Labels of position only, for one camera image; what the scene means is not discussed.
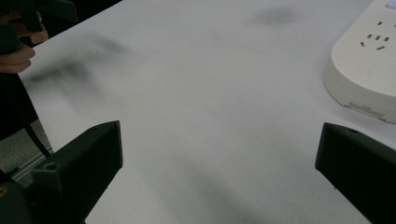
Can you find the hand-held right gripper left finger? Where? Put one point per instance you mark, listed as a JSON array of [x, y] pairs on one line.
[[81, 168]]

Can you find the white power strip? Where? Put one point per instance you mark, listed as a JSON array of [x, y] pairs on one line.
[[364, 68]]

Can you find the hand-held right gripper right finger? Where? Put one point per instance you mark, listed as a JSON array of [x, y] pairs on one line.
[[361, 168]]

